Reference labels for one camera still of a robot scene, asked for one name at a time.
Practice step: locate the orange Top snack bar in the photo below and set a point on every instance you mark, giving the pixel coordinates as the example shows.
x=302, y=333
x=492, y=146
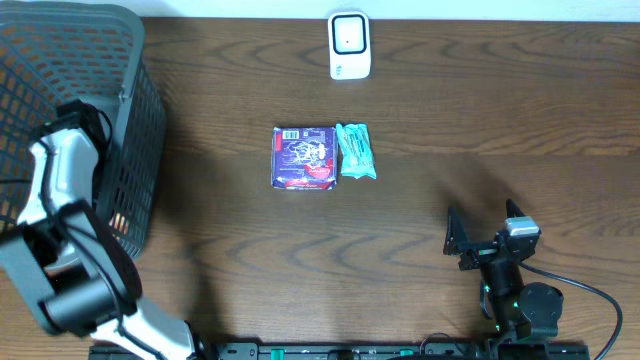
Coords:
x=120, y=223

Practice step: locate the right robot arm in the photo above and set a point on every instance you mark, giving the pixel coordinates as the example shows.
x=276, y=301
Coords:
x=521, y=311

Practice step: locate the white barcode scanner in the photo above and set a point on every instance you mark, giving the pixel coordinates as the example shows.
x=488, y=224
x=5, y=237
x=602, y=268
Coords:
x=349, y=43

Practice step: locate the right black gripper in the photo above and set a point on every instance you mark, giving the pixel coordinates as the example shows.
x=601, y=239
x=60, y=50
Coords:
x=478, y=252

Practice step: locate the grey plastic mesh basket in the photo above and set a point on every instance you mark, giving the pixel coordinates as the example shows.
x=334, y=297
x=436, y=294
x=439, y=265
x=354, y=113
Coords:
x=55, y=52

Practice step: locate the black mounting rail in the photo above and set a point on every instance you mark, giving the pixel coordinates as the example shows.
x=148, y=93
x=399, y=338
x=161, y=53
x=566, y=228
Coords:
x=432, y=350

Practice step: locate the teal wrapped snack packet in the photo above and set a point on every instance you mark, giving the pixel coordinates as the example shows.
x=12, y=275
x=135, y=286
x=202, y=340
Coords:
x=358, y=159

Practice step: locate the purple square snack packet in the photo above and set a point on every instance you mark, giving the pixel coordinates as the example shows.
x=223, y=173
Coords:
x=304, y=158

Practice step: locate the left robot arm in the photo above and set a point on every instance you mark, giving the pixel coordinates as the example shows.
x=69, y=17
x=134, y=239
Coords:
x=69, y=269

